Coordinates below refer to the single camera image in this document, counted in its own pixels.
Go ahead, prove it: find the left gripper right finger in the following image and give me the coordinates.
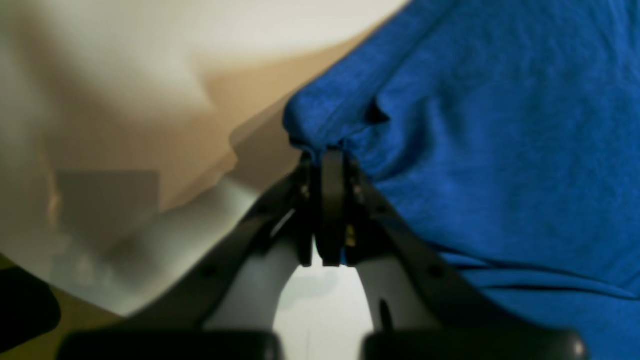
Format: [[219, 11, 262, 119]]
[[322, 149, 589, 360]]

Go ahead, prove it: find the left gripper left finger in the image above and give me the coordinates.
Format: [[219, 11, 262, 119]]
[[57, 153, 316, 360]]

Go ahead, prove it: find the dark blue t-shirt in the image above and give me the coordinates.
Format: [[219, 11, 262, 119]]
[[283, 0, 640, 360]]

